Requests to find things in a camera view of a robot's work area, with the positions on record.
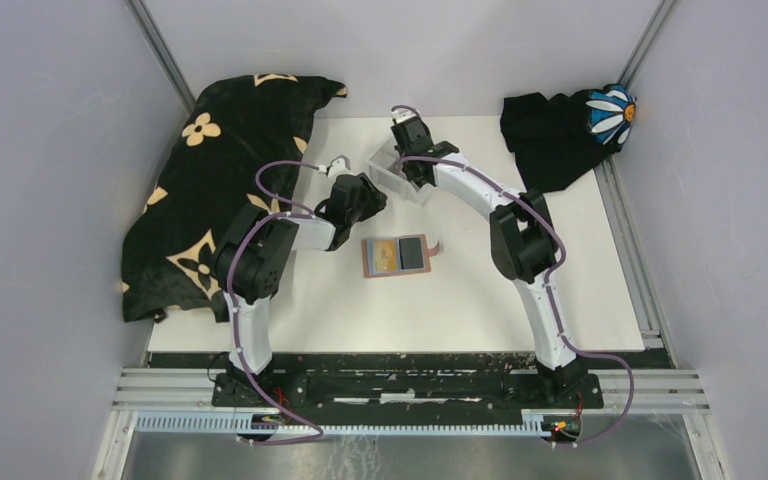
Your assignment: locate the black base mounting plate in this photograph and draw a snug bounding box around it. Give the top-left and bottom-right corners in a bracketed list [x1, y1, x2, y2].
[207, 353, 604, 426]

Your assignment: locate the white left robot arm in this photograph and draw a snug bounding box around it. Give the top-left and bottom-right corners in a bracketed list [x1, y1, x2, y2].
[211, 173, 388, 407]

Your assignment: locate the aluminium rail frame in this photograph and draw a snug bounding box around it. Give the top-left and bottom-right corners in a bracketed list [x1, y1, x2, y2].
[91, 331, 727, 479]

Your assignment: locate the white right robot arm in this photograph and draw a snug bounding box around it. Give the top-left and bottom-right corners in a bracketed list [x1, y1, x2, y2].
[390, 111, 587, 408]

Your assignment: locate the black cloth with daisy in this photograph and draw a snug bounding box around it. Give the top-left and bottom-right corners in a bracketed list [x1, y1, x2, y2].
[500, 84, 637, 193]

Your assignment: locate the clear acrylic card tray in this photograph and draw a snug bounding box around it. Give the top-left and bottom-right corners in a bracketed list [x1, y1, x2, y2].
[368, 141, 433, 206]

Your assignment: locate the tan leather card holder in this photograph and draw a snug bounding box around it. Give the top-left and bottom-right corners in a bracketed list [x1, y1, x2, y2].
[361, 234, 443, 279]

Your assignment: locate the orange credit card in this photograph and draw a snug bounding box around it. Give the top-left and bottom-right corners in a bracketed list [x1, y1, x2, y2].
[367, 239, 399, 276]

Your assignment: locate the black floral pillow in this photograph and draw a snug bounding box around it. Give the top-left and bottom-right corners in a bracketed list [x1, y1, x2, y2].
[121, 73, 347, 323]

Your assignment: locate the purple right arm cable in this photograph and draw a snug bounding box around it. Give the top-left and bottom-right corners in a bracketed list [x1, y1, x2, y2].
[390, 104, 636, 449]

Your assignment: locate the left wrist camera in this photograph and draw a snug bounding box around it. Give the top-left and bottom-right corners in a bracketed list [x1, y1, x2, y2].
[317, 155, 352, 178]

